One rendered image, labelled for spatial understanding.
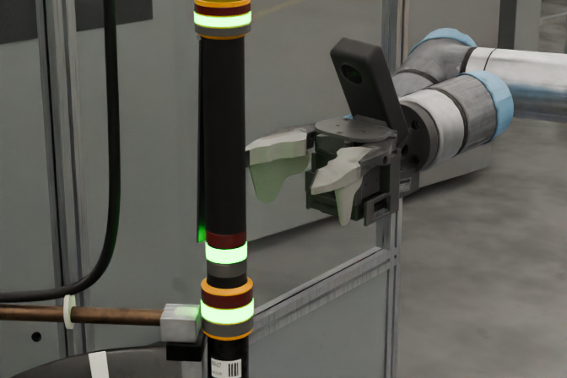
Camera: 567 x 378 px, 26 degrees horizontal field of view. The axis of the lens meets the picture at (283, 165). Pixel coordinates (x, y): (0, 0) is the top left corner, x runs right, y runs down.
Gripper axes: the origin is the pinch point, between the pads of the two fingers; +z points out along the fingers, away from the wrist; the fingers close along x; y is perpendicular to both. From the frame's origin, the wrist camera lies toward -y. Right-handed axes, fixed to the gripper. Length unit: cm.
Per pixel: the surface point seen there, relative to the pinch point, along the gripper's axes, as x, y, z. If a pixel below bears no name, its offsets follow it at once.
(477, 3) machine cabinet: 220, 79, -403
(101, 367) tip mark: 19.6, 24.4, 3.5
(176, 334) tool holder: 2.2, 12.5, 10.2
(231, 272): -1.7, 6.6, 7.6
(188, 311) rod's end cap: 2.1, 10.9, 8.8
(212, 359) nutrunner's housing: -0.1, 14.7, 8.4
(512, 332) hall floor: 126, 166, -281
